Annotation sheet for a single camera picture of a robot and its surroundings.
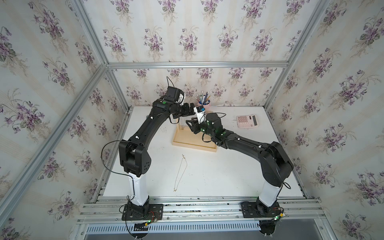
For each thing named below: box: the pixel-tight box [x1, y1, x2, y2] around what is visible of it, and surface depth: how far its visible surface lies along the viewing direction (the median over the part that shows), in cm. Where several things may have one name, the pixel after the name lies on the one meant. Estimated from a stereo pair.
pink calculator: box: [236, 114, 259, 129], surface depth 110 cm
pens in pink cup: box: [195, 90, 211, 105], surface depth 113 cm
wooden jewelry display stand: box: [172, 115, 217, 153], surface depth 98 cm
